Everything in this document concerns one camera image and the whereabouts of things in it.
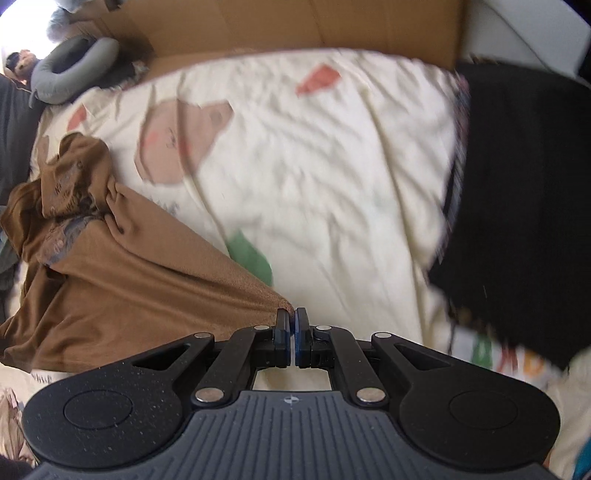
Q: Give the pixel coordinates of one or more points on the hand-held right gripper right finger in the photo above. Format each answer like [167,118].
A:
[302,339]

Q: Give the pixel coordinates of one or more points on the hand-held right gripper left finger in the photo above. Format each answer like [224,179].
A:
[282,339]

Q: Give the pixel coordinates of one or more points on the brown printed t-shirt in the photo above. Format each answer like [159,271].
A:
[120,286]

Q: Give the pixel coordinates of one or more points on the cream printed bedsheet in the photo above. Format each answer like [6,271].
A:
[323,161]

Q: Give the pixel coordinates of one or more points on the black folded garment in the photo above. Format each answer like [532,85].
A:
[521,207]

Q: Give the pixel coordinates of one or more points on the pink patterned cloth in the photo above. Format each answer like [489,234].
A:
[11,424]

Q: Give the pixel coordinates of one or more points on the teal garment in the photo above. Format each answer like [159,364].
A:
[582,461]

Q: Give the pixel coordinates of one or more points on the flattened cardboard sheet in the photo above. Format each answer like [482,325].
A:
[277,23]

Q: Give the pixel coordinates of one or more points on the dark grey pillow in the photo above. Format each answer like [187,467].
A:
[16,134]

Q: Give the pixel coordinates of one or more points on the grey neck pillow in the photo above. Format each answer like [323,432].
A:
[46,81]

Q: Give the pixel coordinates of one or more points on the plush doll with sunglasses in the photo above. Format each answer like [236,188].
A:
[21,64]

